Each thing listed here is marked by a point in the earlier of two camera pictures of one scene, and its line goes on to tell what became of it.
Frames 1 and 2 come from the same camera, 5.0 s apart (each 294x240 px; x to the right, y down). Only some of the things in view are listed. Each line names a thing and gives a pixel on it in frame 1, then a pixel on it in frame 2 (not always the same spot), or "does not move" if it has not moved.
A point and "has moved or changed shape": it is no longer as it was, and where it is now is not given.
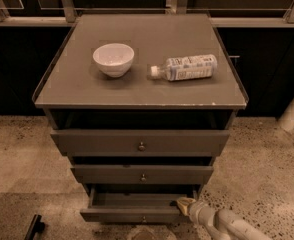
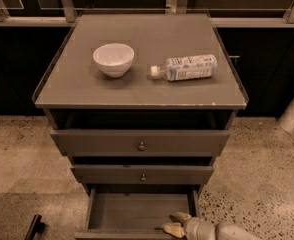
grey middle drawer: (142, 174) does not move
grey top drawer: (139, 143) does not move
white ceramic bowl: (114, 59) does not move
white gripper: (197, 210) -> (194, 226)
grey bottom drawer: (137, 203) has moved or changed shape
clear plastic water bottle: (187, 68) does not move
